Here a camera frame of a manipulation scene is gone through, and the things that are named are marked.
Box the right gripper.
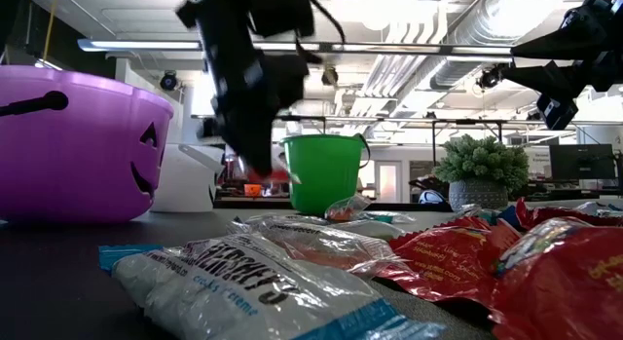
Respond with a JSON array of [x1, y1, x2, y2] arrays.
[[500, 0, 623, 132]]

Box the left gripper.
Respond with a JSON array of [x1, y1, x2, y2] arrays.
[[175, 0, 316, 178]]

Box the clear wrapper red gummy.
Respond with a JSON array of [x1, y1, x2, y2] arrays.
[[245, 168, 302, 186]]

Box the clear wrapper teal gummy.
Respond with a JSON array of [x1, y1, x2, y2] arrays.
[[450, 203, 497, 224], [362, 210, 418, 225]]

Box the red Skittles pack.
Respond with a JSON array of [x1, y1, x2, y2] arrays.
[[489, 225, 623, 340], [515, 197, 623, 229], [374, 217, 522, 310]]

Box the clear wrapper gummy candy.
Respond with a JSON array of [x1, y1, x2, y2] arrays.
[[494, 216, 593, 276]]

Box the white ghost bucket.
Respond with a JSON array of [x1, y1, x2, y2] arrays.
[[149, 142, 226, 213]]

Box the green plastic bucket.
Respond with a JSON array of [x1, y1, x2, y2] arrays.
[[280, 132, 371, 215]]

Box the black computer monitor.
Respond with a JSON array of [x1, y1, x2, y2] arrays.
[[549, 143, 617, 181]]

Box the green spiky ball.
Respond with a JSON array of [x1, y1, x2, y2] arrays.
[[432, 133, 531, 212]]

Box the clear wrapper orange gummy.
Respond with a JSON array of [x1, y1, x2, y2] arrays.
[[226, 213, 415, 278], [324, 193, 374, 223]]

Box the overhead light bar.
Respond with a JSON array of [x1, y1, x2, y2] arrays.
[[77, 37, 512, 57]]

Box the white door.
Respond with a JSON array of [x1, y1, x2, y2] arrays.
[[374, 160, 403, 204]]

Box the purple pumpkin bucket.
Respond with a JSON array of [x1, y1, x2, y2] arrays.
[[0, 64, 175, 224]]

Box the white blue round object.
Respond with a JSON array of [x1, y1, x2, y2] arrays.
[[418, 188, 447, 206]]

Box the black aluminium rig frame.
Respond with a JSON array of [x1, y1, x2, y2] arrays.
[[213, 196, 457, 212]]

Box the silver ventilation duct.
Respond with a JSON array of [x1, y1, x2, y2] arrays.
[[427, 0, 585, 91]]

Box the yellow hanging cable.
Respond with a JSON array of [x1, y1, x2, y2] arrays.
[[42, 0, 57, 63]]

